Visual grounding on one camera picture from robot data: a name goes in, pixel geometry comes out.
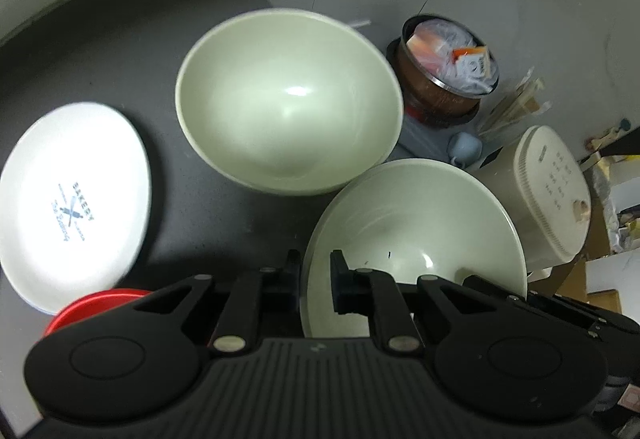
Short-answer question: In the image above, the cream rice cooker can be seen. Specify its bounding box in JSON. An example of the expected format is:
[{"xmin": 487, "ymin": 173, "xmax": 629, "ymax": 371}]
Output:
[{"xmin": 471, "ymin": 125, "xmax": 591, "ymax": 271}]

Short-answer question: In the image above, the red bowl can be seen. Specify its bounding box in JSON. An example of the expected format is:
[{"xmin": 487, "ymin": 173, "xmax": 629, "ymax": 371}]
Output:
[{"xmin": 43, "ymin": 289, "xmax": 150, "ymax": 336}]

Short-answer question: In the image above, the small blue cup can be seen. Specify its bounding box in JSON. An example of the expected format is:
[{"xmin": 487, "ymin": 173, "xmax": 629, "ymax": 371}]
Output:
[{"xmin": 447, "ymin": 132, "xmax": 483, "ymax": 168}]

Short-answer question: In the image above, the pale green large bowl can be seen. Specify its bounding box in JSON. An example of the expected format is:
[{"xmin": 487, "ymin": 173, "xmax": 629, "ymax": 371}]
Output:
[{"xmin": 175, "ymin": 8, "xmax": 402, "ymax": 196}]

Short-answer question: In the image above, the white bakery print plate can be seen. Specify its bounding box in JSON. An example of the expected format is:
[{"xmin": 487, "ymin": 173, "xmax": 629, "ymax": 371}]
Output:
[{"xmin": 1, "ymin": 102, "xmax": 152, "ymax": 315}]

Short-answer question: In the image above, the chopsticks bundle in wrapper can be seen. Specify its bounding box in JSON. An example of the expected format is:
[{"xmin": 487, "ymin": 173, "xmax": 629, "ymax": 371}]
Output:
[{"xmin": 477, "ymin": 68, "xmax": 552, "ymax": 139}]

